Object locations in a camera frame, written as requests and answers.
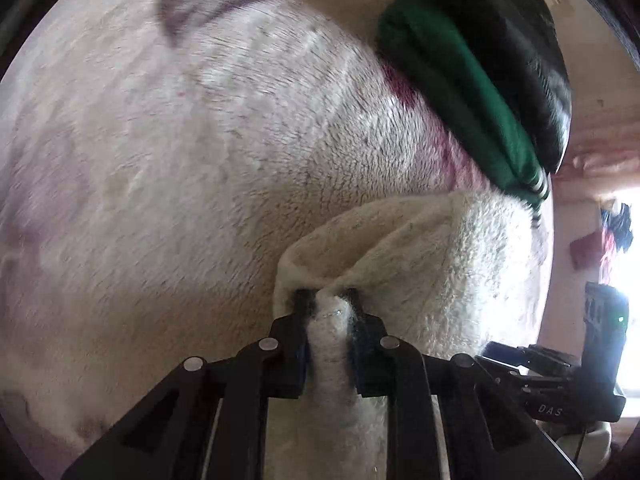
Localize white round object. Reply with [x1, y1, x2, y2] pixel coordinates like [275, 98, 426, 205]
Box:
[545, 420, 614, 480]

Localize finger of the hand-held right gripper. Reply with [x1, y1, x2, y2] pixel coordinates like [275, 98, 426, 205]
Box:
[475, 341, 551, 387]
[527, 344, 585, 370]

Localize window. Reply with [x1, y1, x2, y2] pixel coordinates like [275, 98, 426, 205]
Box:
[605, 190, 640, 393]

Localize cream fleece towel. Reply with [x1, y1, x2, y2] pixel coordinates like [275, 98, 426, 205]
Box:
[265, 192, 551, 480]

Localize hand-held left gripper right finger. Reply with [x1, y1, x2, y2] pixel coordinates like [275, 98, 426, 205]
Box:
[345, 287, 583, 480]

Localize green folded garment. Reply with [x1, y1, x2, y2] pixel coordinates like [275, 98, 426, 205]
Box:
[376, 0, 551, 211]

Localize black folded garment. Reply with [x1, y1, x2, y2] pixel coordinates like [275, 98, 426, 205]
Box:
[410, 0, 573, 176]

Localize loose pink floral curtain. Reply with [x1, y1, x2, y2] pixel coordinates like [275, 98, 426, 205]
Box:
[552, 125, 640, 201]

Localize floral plush blanket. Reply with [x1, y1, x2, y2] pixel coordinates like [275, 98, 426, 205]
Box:
[0, 0, 556, 480]

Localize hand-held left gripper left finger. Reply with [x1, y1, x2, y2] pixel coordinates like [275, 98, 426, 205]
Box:
[60, 287, 321, 480]

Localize hanging red and blue clothes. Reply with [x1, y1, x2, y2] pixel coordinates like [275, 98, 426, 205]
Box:
[570, 200, 636, 286]

